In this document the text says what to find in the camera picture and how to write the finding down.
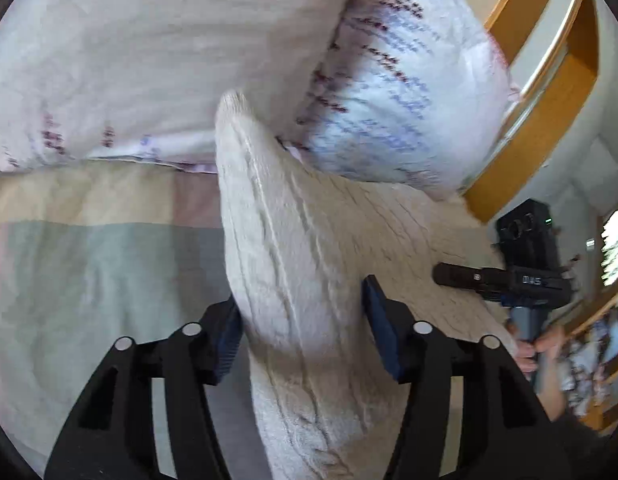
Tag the pastel checked bed sheet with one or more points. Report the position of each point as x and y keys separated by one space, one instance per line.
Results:
x=93 y=253

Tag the person's right hand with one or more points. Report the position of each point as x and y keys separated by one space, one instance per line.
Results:
x=542 y=358

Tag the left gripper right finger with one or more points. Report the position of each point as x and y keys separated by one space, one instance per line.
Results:
x=470 y=412

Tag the floral pillow with blue flowers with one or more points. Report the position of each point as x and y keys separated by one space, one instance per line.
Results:
x=409 y=91

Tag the wooden headboard frame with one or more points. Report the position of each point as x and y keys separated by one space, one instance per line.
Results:
x=553 y=50

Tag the cream cable-knit sweater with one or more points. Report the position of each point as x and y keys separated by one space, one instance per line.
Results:
x=298 y=245

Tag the pink floral pillow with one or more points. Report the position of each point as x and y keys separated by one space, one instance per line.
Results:
x=142 y=79

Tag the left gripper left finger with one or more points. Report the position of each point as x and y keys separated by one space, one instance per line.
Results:
x=110 y=431

